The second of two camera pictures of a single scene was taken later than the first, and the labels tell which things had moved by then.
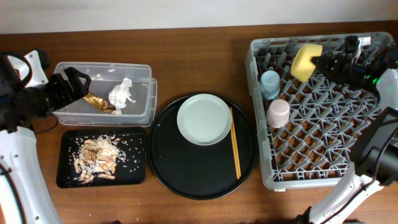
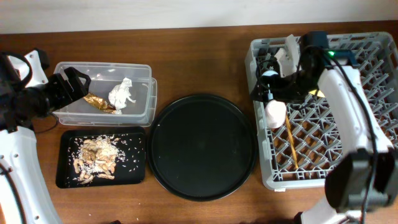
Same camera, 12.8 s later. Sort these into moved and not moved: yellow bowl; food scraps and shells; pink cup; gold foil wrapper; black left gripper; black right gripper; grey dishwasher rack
Moved: yellow bowl; black right gripper
Not moved: grey dishwasher rack; black left gripper; food scraps and shells; pink cup; gold foil wrapper
